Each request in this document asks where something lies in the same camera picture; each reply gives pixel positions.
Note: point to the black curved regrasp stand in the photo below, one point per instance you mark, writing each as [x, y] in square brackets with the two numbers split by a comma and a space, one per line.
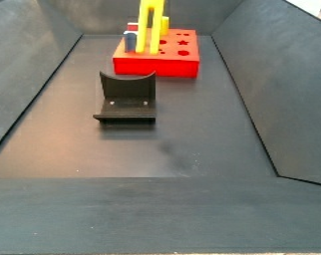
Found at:
[130, 98]

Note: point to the red rectangular block peg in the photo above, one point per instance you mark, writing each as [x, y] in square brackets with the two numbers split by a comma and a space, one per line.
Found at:
[133, 26]

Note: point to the yellow cylinder peg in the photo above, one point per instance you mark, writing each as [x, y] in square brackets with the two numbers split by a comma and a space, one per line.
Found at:
[165, 21]

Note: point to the yellow square-circle object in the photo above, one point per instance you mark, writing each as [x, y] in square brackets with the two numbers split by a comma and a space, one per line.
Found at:
[150, 22]

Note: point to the blue notched block peg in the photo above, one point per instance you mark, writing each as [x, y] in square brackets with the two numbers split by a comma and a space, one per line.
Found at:
[132, 40]

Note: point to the red shape-sorter fixture block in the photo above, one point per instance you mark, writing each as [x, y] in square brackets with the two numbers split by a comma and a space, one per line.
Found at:
[176, 61]

